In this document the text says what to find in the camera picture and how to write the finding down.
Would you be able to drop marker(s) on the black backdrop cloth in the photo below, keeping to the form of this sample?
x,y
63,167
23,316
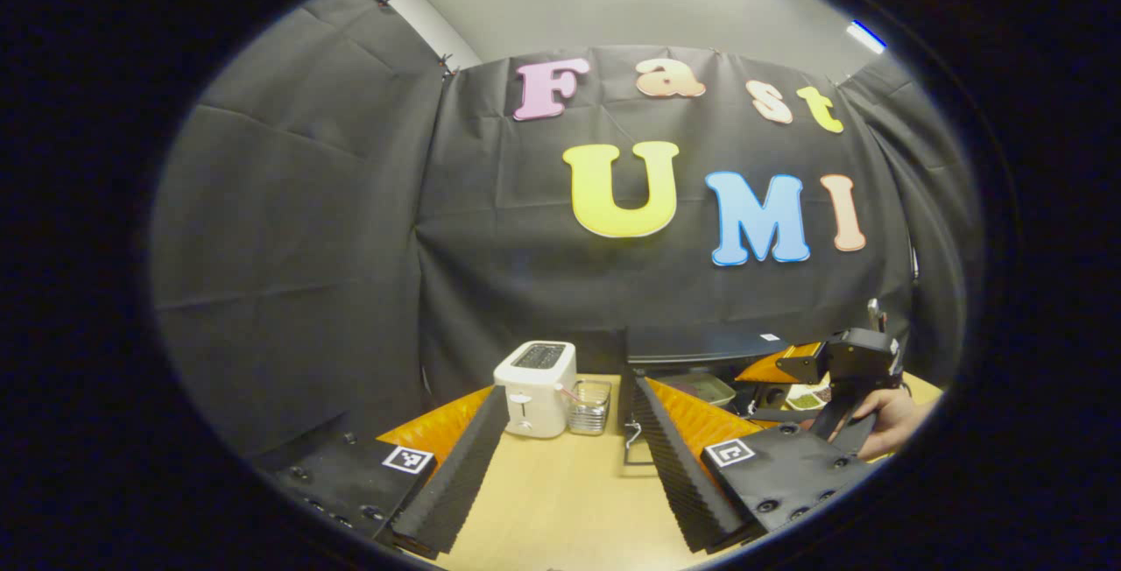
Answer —
x,y
306,229

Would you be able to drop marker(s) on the clear water bottle red label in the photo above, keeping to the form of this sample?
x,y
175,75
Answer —
x,y
874,313

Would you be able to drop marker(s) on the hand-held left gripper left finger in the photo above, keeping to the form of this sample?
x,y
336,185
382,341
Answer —
x,y
455,483

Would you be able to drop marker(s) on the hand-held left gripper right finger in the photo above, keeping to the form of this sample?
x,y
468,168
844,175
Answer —
x,y
687,483

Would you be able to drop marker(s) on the white toaster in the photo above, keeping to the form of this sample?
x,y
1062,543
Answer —
x,y
534,391

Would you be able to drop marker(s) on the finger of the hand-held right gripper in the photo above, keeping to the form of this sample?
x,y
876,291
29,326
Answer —
x,y
788,415
801,365

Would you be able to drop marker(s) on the ceiling light panel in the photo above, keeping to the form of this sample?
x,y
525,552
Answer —
x,y
867,35

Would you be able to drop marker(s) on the black electric oven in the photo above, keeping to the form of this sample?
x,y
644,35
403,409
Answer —
x,y
701,348

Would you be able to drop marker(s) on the clear glass jar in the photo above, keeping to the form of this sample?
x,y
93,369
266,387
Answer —
x,y
589,409

